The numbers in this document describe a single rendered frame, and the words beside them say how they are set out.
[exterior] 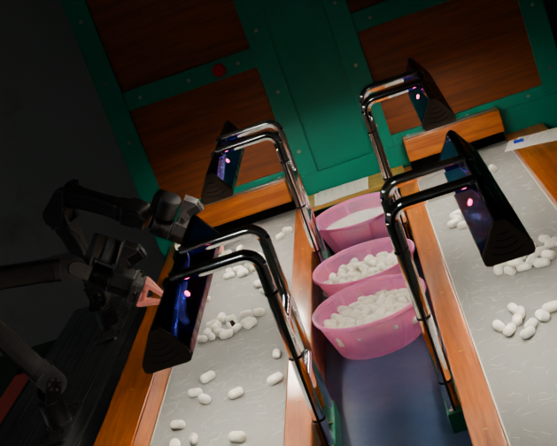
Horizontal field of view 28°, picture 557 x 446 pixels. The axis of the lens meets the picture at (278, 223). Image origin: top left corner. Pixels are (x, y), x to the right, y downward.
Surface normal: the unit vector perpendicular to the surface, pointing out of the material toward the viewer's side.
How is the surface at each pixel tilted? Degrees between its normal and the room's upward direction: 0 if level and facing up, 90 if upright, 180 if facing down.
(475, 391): 0
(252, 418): 0
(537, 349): 0
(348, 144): 90
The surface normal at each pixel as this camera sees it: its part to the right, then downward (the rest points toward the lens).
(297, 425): -0.33, -0.90
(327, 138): -0.03, 0.29
